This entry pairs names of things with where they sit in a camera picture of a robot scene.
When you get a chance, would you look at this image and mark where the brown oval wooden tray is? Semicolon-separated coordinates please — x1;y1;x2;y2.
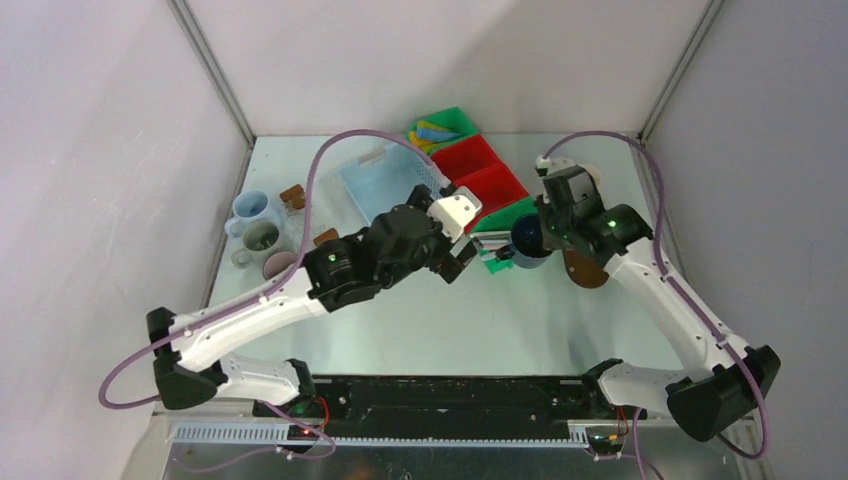
563;250;609;289

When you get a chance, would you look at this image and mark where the pink ceramic mug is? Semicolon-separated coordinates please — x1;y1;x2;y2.
262;251;298;280

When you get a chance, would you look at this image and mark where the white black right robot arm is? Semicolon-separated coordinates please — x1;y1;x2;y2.
535;165;781;442

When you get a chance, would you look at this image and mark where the grey ceramic mug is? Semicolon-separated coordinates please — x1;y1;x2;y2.
231;221;282;269

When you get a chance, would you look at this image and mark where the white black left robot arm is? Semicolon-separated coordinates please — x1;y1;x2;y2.
146;185;482;417

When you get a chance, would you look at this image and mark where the dark blue ceramic mug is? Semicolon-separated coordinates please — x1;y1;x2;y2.
495;214;552;269

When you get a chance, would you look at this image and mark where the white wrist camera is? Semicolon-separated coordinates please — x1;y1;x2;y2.
426;186;483;243
534;156;584;178

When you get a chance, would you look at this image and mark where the light blue ceramic mug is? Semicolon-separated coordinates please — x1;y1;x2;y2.
224;190;275;238

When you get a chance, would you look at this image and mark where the green bin with toothbrushes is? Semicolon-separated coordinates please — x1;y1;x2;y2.
471;196;537;275

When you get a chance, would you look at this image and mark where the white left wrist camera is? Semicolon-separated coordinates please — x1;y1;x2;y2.
426;186;483;243

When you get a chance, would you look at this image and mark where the yellow toothpaste tube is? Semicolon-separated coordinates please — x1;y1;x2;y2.
407;120;448;153

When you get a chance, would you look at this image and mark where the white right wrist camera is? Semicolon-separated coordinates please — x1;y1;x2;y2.
534;156;584;178

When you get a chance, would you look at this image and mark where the green bin with toothpaste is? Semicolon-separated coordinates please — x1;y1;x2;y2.
405;106;480;156

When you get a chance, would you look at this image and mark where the light blue plastic basket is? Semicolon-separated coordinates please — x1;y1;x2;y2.
339;144;441;225

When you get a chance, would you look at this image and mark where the red plastic bin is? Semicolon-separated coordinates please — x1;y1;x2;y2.
431;134;528;233

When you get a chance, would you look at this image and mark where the clear textured glass tray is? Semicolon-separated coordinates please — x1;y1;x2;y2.
285;204;327;254

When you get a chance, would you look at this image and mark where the yellow ceramic mug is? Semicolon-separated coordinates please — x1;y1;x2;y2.
582;164;602;188

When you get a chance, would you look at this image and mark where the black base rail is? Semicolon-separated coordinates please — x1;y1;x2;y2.
279;375;617;441

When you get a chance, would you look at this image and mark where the blue toothpaste tube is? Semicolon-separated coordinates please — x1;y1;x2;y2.
415;128;462;144

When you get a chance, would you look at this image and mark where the glass jar with brown lid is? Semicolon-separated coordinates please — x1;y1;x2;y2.
313;228;340;247

